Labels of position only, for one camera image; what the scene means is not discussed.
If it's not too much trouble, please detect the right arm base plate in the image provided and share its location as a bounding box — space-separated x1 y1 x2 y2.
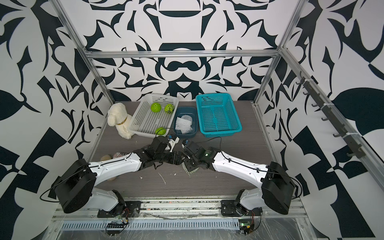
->
221 189 264 217

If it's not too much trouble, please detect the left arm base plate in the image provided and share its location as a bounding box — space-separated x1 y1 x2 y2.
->
97 201 142 218

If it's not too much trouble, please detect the white plush dog toy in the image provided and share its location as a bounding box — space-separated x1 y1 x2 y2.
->
107 103 134 140

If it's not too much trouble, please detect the white foam net sleeve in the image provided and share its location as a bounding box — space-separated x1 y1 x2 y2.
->
182 163 199 176

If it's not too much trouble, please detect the patterned small pouch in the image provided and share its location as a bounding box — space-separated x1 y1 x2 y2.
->
113 152 128 159

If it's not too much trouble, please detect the teal perforated plastic basket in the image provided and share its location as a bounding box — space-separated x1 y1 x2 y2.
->
196 93 243 138

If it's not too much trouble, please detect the tan wooden cylinder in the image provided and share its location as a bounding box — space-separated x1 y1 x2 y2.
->
100 155 113 162

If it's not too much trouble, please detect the green custard apple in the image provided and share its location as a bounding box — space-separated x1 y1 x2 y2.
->
155 127 167 136
164 104 175 114
151 103 162 113

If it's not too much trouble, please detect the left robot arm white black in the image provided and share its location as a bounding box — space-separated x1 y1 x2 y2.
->
54 135 182 216

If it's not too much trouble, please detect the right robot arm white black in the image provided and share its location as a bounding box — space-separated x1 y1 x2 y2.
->
182 140 296 215

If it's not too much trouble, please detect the white foam net in tub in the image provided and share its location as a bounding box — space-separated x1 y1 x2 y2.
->
175 115 193 135

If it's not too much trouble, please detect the white perforated plastic basket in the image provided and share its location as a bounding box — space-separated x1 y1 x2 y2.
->
128 94 179 138

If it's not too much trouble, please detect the dark blue plastic tub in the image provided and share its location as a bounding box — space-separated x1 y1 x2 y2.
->
173 107 199 139

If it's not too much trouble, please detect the black wall hook rail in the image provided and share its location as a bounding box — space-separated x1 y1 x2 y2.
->
297 74 367 159

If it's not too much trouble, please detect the right green circuit board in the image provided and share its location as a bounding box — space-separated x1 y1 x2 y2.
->
239 219 255 235

